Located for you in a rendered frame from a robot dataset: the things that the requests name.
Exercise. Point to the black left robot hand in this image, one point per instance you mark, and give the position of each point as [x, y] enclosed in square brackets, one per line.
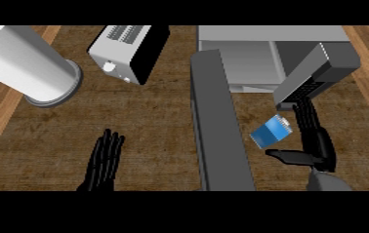
[104, 165]

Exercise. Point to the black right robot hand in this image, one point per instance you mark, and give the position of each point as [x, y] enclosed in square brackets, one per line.
[315, 142]

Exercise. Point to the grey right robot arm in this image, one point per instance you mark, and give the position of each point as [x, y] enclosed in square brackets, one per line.
[328, 182]

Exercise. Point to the blue milk carton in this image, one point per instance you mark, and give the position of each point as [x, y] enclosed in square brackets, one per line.
[272, 132]

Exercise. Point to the dark grey microwave door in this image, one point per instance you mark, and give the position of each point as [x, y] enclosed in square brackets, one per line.
[219, 123]

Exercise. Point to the grey microwave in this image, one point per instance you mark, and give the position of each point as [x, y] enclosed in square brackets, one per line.
[288, 61]

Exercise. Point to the white cylindrical appliance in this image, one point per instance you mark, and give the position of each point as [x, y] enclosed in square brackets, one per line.
[36, 66]

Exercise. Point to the white toaster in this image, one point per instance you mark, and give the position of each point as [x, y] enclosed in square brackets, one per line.
[131, 53]

